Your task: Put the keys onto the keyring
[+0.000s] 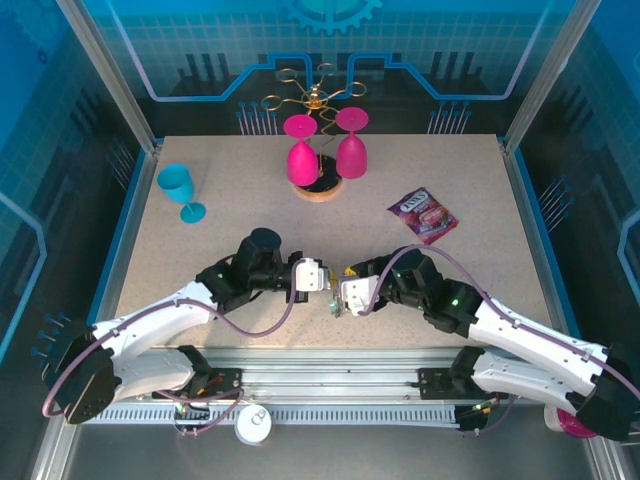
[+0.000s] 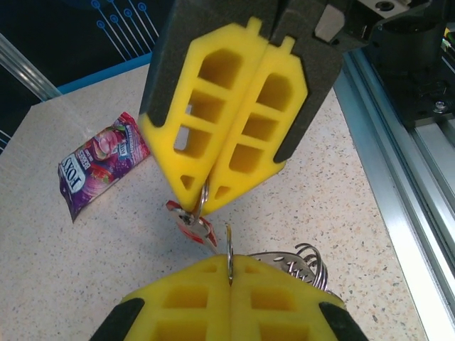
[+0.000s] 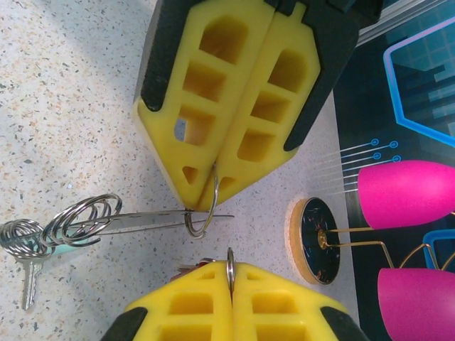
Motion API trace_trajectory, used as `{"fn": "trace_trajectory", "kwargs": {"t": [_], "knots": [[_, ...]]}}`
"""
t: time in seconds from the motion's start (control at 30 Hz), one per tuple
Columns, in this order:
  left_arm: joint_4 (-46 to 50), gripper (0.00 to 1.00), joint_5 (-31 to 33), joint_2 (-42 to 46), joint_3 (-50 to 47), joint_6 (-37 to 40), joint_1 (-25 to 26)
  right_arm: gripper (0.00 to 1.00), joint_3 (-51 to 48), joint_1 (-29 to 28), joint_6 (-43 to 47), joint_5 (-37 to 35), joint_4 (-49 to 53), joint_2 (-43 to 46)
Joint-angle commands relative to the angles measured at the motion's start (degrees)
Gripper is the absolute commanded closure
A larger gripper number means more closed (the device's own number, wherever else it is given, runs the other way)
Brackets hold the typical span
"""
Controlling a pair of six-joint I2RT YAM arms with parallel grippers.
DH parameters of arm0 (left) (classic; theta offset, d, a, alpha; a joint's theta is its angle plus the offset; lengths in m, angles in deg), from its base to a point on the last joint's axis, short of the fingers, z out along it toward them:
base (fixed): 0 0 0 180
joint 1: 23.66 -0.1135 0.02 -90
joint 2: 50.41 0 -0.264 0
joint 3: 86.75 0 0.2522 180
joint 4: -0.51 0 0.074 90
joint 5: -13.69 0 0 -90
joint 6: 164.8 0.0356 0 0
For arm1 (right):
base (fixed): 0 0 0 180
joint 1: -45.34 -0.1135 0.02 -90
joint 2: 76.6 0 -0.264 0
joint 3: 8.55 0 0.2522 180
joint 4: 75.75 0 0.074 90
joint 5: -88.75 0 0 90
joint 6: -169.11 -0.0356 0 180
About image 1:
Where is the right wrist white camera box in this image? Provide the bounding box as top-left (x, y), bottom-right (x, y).
top-left (337, 273), bottom-right (382, 318)

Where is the aluminium table edge rail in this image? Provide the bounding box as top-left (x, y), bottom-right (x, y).
top-left (87, 142), bottom-right (164, 334)
top-left (499, 139), bottom-right (584, 341)

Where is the purple Fox's candy bag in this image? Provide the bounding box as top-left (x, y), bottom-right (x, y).
top-left (387, 186), bottom-right (460, 246)

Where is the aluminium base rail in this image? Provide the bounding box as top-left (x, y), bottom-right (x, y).
top-left (192, 347), bottom-right (481, 406)

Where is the blue plastic wine glass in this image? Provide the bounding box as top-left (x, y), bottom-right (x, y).
top-left (157, 163), bottom-right (207, 225)

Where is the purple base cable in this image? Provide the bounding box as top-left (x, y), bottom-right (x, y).
top-left (457, 397), bottom-right (519, 436)
top-left (172, 387), bottom-right (246, 439)

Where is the pink plastic wine glass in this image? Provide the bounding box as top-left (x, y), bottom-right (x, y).
top-left (334, 107), bottom-right (370, 180)
top-left (283, 113), bottom-right (319, 187)

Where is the white round cap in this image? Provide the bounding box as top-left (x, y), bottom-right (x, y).
top-left (234, 403), bottom-right (274, 445)

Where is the aluminium frame post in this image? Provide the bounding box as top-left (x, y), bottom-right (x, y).
top-left (499, 0), bottom-right (590, 156)
top-left (53, 0), bottom-right (164, 156)

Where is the gold wire glass rack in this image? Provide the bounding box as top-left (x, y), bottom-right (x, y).
top-left (262, 62), bottom-right (366, 204)

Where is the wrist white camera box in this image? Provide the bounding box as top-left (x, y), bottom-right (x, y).
top-left (292, 257), bottom-right (327, 294)
top-left (337, 273), bottom-right (382, 318)

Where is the pink and white tape roll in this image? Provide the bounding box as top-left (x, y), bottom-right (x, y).
top-left (543, 404), bottom-right (599, 440)

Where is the white slotted cable duct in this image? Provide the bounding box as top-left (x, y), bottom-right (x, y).
top-left (97, 403), bottom-right (461, 427)

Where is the silver linked keyring chain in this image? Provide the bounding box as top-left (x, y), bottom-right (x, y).
top-left (329, 287), bottom-right (349, 320)

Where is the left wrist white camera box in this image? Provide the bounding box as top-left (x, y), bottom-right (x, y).
top-left (292, 257), bottom-right (327, 294)

